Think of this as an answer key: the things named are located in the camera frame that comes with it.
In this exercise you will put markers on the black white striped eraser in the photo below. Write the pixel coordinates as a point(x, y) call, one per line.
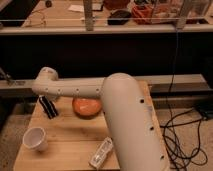
point(48, 107)

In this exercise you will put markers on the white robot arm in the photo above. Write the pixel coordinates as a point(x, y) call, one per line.
point(135, 137)

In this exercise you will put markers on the orange bowl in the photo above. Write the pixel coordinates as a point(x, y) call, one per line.
point(86, 107)

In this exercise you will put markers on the black pouch on bench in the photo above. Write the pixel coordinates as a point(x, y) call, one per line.
point(119, 17)

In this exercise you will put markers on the white glue tube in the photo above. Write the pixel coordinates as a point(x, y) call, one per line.
point(101, 153)

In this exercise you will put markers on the orange box on bench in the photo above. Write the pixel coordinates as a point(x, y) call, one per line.
point(142, 14)

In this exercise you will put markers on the white paper sheet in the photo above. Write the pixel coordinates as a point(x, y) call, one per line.
point(80, 8)

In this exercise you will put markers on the white paper cup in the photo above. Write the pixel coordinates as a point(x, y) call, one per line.
point(35, 139)

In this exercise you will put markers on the metal vertical post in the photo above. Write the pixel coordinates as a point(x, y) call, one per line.
point(88, 14)

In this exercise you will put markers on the grey metal rail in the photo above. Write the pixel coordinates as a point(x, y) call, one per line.
point(190, 84)

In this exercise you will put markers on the angled metal post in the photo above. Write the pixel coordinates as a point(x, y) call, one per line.
point(184, 11)

